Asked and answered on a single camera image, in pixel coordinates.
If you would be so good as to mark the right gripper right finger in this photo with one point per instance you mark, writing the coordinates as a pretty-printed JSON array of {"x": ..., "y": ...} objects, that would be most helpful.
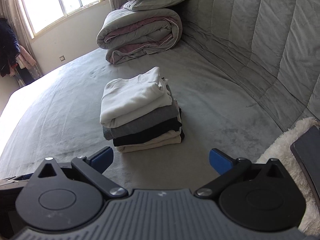
[{"x": 229, "y": 169}]

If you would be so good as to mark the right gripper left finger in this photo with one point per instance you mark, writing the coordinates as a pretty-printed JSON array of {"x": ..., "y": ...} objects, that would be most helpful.
[{"x": 91, "y": 170}]

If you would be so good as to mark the white cream sweatshirt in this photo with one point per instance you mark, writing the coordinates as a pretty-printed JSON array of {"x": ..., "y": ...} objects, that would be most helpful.
[{"x": 125, "y": 100}]

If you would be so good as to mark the hanging dark clothes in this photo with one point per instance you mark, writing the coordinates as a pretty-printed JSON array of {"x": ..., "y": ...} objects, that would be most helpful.
[{"x": 15, "y": 60}]

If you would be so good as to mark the white plush toy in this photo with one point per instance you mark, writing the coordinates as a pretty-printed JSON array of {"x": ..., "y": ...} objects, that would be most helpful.
[{"x": 280, "y": 149}]

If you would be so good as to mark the grey bed blanket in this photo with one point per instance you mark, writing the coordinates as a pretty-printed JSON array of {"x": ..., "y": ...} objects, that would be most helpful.
[{"x": 58, "y": 116}]

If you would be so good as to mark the folded beige garment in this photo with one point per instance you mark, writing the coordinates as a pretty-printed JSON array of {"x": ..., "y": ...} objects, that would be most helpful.
[{"x": 170, "y": 137}]

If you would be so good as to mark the folded black garment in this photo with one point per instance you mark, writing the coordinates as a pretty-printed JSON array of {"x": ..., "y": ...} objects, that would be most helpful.
[{"x": 173, "y": 124}]

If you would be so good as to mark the folded grey garment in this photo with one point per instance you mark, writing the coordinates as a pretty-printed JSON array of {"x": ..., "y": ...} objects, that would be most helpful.
[{"x": 151, "y": 119}]

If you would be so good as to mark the dark tablet device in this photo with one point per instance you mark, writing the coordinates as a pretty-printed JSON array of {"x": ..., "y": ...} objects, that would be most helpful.
[{"x": 306, "y": 151}]

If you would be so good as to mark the folded grey pink quilt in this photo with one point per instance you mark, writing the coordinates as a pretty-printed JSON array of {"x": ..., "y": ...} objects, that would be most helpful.
[{"x": 128, "y": 35}]

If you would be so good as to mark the grey quilted headboard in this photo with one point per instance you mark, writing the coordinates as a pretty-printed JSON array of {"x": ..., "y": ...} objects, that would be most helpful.
[{"x": 270, "y": 48}]

